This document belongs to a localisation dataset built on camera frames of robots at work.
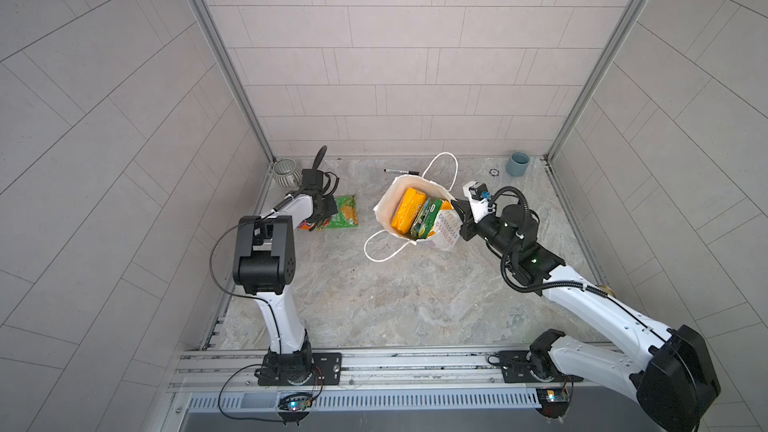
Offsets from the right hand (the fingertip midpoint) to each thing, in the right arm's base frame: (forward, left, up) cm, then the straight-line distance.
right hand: (451, 202), depth 75 cm
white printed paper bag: (-4, +1, -5) cm, 7 cm away
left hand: (+18, +35, -20) cm, 44 cm away
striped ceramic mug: (+31, +53, -18) cm, 64 cm away
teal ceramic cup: (+27, -30, -16) cm, 43 cm away
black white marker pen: (+33, +11, -22) cm, 41 cm away
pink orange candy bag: (-5, +36, +2) cm, 36 cm away
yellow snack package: (+5, +11, -9) cm, 15 cm away
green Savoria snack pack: (+3, +6, -11) cm, 13 cm away
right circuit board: (-40, -20, -27) cm, 52 cm away
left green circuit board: (-37, +39, -21) cm, 57 cm away
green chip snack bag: (+12, +30, -19) cm, 38 cm away
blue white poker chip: (+30, -24, -23) cm, 45 cm away
